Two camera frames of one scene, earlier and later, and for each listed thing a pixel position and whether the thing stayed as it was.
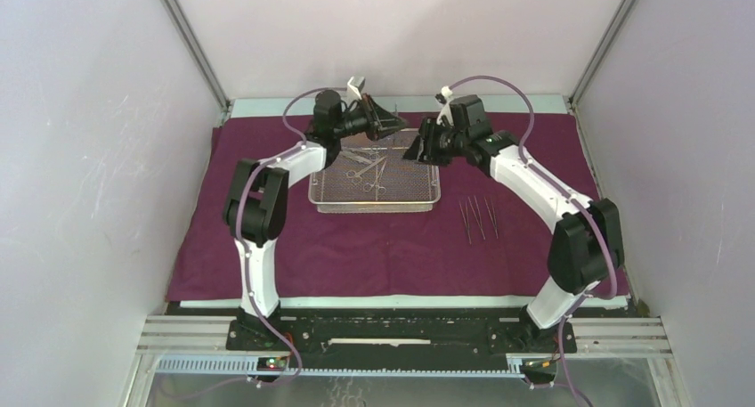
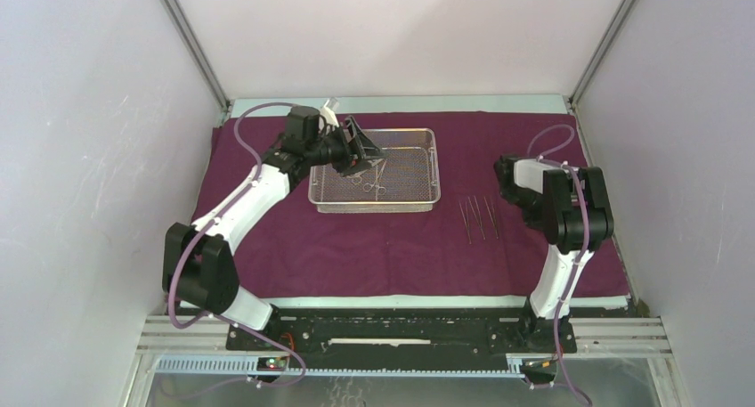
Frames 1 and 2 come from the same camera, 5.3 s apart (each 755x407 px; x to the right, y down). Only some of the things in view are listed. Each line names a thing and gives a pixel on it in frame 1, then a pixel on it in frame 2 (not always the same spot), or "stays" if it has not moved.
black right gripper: x=429 y=130 → x=533 y=219
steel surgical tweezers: x=494 y=220 stays
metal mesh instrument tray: x=369 y=175 stays
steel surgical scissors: x=380 y=189 stays
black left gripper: x=377 y=120 → x=356 y=152
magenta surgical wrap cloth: x=491 y=239 stays
